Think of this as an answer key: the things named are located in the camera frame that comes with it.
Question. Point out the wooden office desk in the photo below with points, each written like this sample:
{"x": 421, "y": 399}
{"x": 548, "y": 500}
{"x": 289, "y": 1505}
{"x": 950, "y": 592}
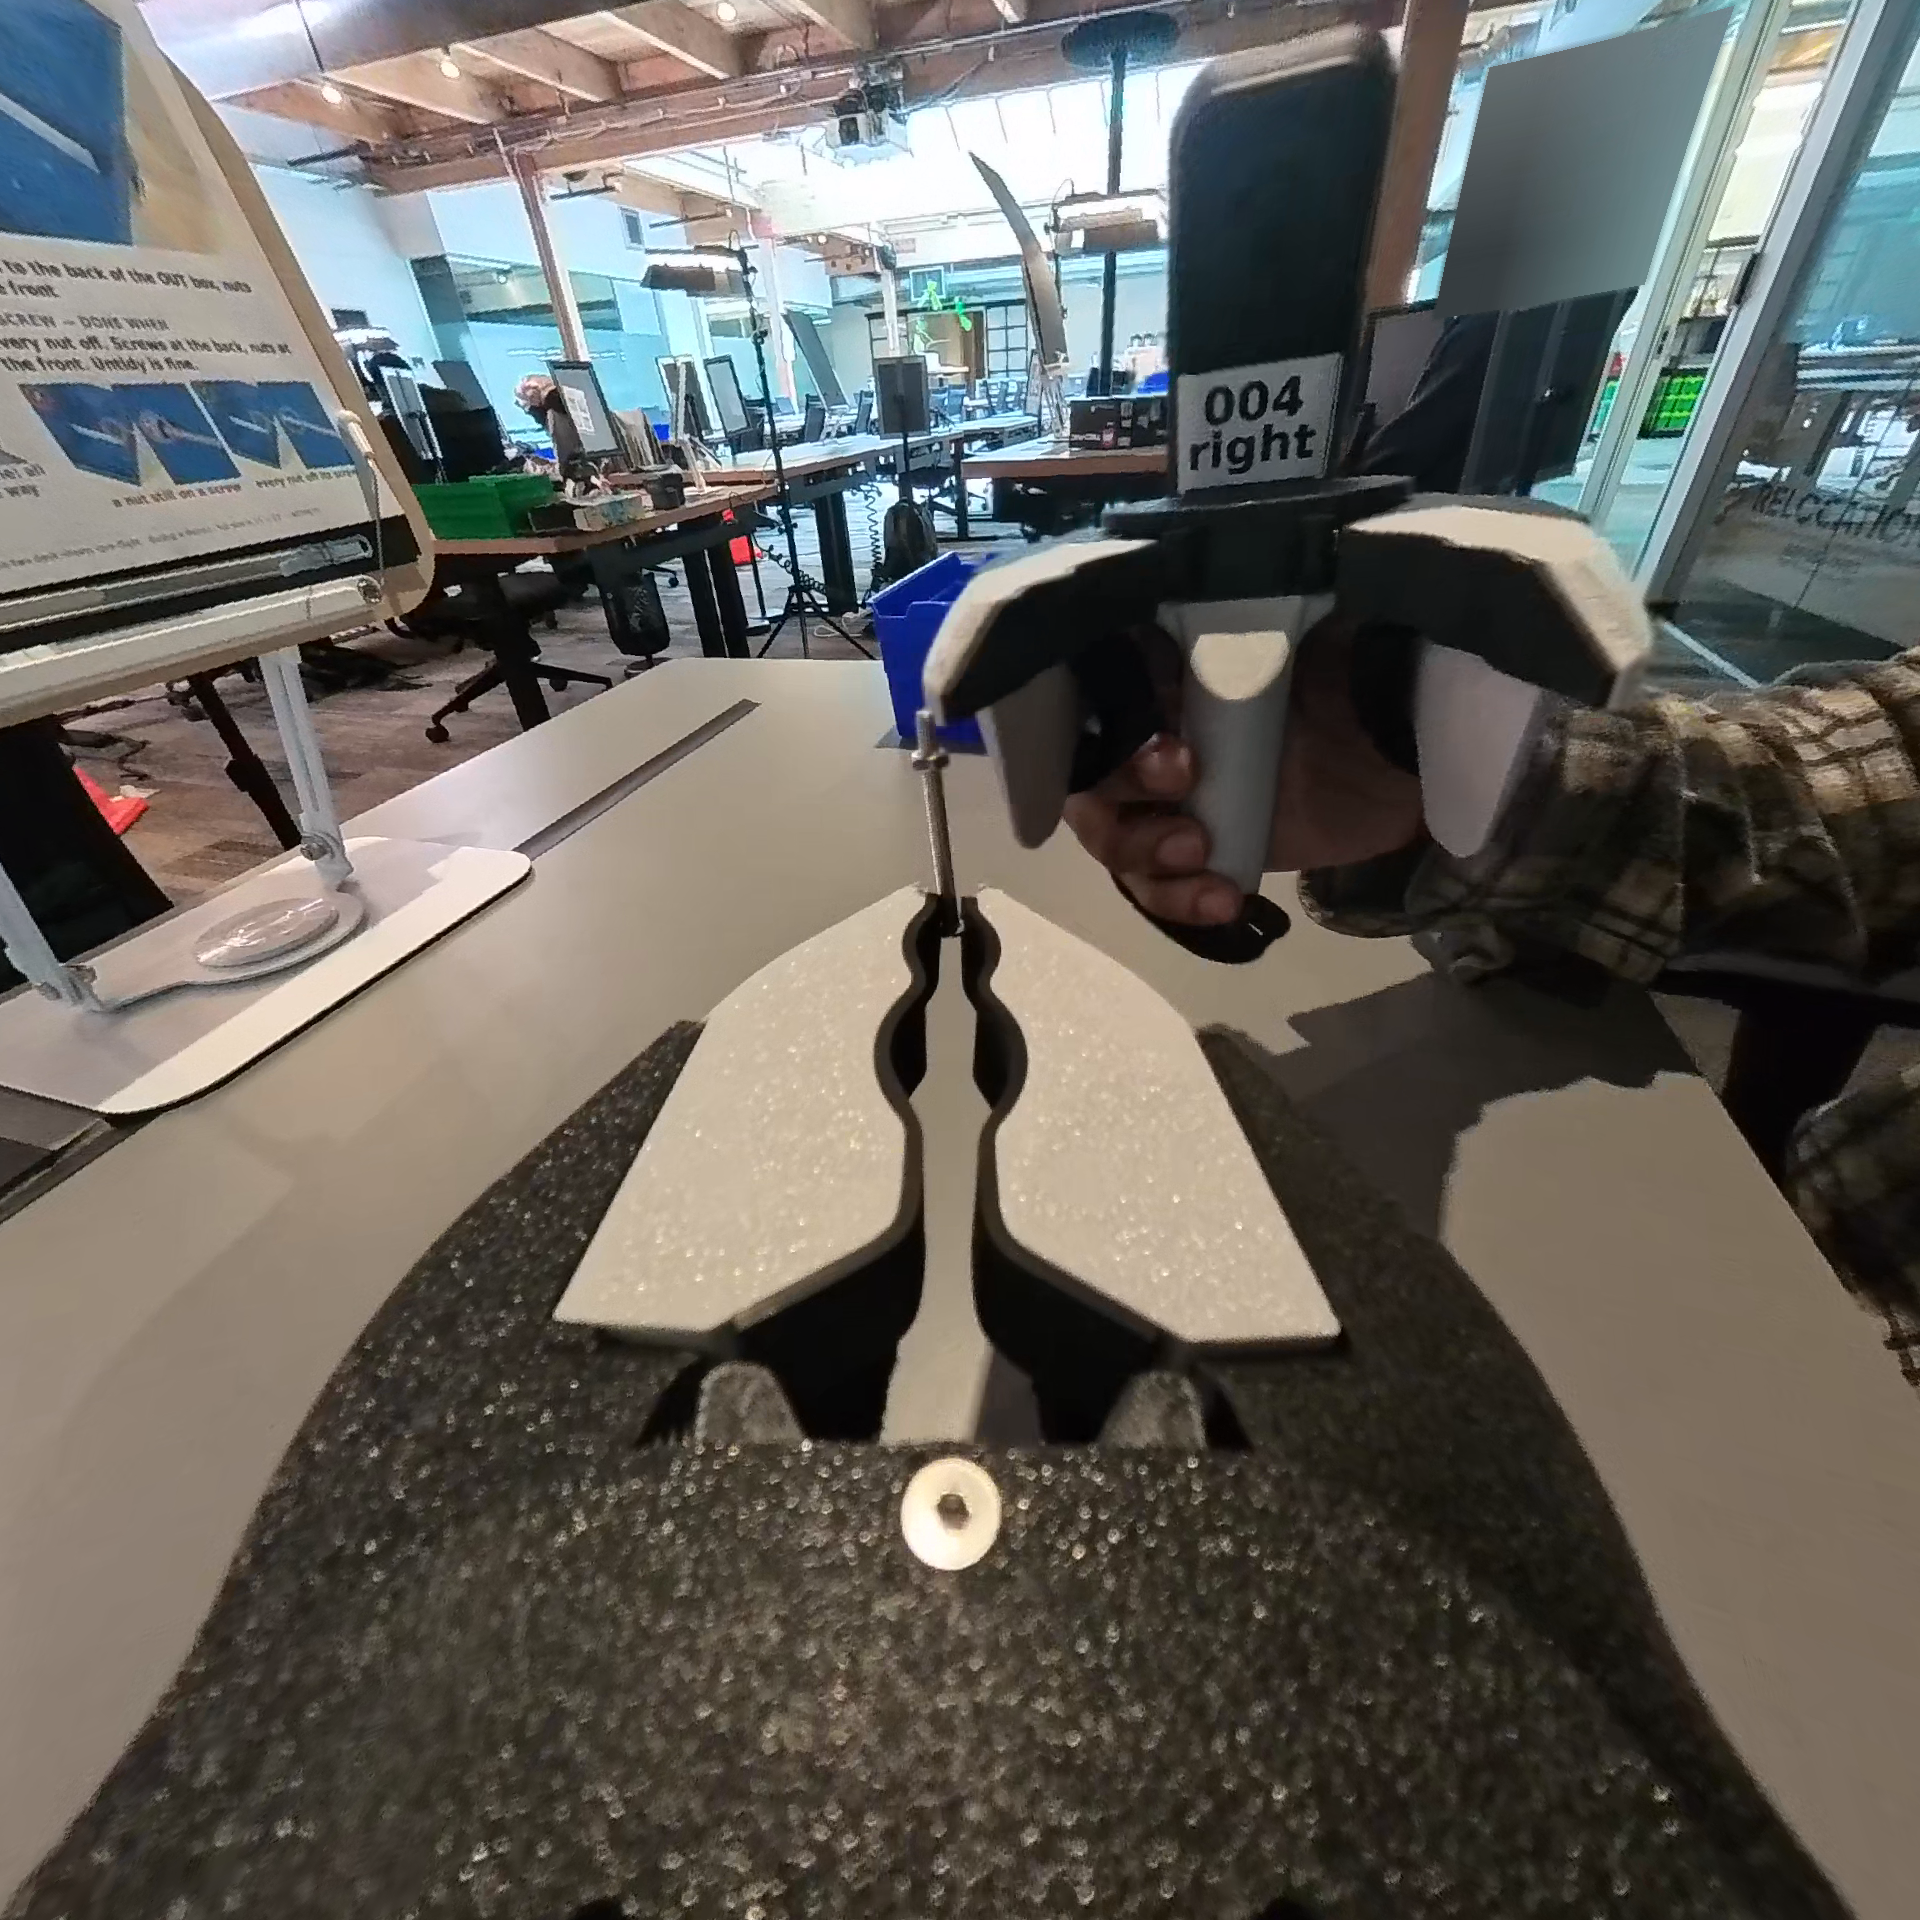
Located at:
{"x": 662, "y": 517}

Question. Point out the black tripod stand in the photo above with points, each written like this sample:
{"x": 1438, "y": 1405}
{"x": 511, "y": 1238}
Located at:
{"x": 797, "y": 569}

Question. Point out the black round-top pole stand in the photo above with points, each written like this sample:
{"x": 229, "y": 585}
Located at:
{"x": 1119, "y": 225}

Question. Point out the black office chair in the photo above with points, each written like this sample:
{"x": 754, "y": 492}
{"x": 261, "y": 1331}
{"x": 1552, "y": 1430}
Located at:
{"x": 524, "y": 615}

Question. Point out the person's right hand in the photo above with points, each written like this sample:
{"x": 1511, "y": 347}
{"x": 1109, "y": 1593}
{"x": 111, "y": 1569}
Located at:
{"x": 1156, "y": 839}

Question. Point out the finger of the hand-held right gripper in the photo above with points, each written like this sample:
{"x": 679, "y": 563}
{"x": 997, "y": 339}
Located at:
{"x": 1500, "y": 580}
{"x": 1037, "y": 629}

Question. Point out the green plastic bin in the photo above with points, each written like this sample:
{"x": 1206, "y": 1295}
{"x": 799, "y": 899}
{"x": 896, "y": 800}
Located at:
{"x": 480, "y": 504}

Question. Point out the blue plastic bin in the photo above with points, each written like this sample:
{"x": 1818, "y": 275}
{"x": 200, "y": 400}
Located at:
{"x": 906, "y": 645}

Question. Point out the black computer monitor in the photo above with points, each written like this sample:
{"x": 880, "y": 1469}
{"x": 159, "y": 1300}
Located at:
{"x": 581, "y": 405}

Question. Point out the printed instruction sheet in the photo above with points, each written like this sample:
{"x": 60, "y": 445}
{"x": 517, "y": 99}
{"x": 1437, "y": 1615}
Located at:
{"x": 149, "y": 347}

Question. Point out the small metal bolt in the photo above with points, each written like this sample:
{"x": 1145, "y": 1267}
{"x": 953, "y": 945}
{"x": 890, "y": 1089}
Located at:
{"x": 940, "y": 839}

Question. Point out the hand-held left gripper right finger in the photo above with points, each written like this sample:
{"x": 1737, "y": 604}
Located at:
{"x": 1141, "y": 1155}

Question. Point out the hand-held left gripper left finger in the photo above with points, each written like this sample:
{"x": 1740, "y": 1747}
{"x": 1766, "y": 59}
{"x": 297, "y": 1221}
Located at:
{"x": 751, "y": 1141}

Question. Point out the person's plaid shirt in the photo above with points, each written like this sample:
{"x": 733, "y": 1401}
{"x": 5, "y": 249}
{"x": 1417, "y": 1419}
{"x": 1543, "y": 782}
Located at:
{"x": 1861, "y": 1201}

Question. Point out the instruction sheet on stand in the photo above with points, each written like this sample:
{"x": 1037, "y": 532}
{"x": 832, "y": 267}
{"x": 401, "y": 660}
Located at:
{"x": 405, "y": 902}

